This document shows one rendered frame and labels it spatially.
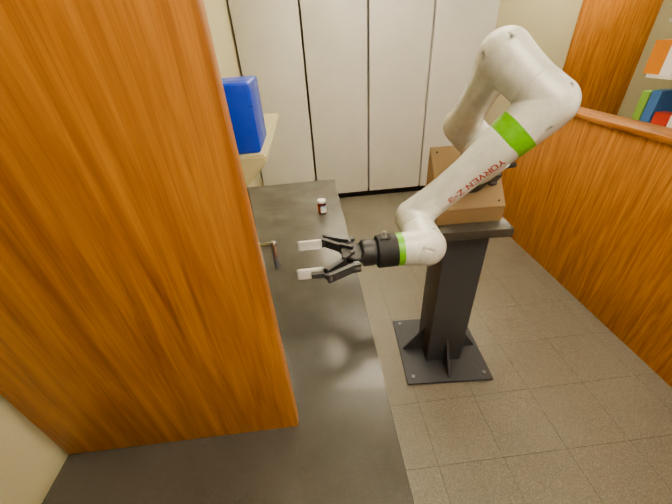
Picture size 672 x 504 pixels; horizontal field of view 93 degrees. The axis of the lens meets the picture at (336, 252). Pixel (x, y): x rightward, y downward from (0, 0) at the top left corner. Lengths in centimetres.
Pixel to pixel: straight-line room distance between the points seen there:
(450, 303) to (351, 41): 267
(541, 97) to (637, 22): 454
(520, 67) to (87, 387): 110
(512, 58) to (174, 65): 75
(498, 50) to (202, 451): 111
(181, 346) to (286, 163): 327
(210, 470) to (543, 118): 105
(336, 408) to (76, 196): 63
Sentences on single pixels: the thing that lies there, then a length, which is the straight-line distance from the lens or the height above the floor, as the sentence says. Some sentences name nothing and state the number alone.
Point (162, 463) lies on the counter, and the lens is 86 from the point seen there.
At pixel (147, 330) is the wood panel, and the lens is 59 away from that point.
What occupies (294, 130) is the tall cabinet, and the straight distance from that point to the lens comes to 365.
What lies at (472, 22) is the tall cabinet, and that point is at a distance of 392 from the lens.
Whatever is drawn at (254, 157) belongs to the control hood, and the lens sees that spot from 48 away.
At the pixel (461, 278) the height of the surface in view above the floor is 64.
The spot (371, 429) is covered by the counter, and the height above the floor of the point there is 94.
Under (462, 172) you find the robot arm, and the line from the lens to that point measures 93.
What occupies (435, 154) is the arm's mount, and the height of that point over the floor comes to 120.
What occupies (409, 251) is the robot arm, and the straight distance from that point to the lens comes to 86.
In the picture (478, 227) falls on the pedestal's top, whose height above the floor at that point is 94.
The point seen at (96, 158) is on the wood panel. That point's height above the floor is 155.
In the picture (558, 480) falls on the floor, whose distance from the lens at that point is 194.
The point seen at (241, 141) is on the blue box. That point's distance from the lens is 49.
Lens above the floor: 164
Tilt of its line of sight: 34 degrees down
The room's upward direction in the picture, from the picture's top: 4 degrees counter-clockwise
